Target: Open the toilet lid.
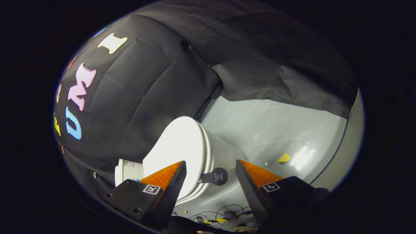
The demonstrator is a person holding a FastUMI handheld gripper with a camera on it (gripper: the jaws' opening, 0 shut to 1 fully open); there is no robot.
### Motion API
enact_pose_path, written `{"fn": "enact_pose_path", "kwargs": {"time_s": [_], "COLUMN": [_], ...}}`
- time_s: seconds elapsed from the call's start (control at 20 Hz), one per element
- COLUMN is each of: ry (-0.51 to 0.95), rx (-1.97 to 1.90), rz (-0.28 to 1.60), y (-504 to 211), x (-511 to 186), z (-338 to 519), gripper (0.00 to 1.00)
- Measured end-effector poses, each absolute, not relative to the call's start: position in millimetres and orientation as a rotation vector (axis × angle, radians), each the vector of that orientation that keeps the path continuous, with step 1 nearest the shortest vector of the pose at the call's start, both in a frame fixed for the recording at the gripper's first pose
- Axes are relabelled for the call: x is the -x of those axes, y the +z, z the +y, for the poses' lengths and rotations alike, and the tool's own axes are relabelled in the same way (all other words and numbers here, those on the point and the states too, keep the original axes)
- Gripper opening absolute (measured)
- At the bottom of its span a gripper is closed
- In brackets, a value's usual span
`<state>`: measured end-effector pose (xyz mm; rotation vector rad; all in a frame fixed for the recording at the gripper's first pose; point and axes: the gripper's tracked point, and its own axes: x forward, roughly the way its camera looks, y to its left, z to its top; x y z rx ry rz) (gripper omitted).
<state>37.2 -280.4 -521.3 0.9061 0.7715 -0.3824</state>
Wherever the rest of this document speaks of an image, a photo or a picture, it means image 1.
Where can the small black box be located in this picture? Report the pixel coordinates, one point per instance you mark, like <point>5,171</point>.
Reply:
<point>230,215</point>

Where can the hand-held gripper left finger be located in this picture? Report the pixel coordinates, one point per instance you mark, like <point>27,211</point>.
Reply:
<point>172,191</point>

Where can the yellow floor scrap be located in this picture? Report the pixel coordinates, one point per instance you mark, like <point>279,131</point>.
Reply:
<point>284,158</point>

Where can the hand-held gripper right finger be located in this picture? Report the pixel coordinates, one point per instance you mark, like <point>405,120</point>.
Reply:
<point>252,191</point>

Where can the white toilet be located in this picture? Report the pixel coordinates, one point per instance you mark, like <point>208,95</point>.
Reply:
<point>224,152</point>

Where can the black round lid pull tab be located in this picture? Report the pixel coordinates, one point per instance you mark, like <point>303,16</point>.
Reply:
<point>217,177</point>

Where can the black backdrop cloth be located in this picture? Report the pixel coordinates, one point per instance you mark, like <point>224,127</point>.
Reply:
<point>136,91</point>

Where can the white toilet lid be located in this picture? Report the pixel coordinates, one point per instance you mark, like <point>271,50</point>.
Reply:
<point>178,143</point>

